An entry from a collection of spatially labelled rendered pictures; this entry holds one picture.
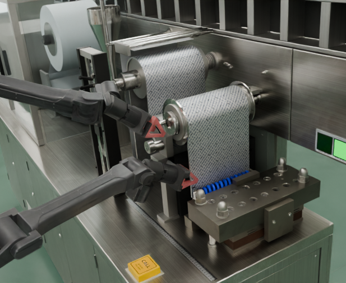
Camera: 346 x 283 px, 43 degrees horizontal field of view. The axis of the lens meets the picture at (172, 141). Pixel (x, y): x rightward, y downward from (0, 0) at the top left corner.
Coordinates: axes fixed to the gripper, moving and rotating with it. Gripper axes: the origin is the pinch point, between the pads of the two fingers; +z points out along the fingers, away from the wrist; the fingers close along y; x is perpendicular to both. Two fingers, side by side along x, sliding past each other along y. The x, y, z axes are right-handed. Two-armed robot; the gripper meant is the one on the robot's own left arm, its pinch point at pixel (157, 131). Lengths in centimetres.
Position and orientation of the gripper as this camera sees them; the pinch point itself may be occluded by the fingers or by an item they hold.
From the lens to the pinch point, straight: 135.5
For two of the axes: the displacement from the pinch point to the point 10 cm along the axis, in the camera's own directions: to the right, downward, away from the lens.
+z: 7.0, 3.8, 6.1
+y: 5.2, 3.1, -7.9
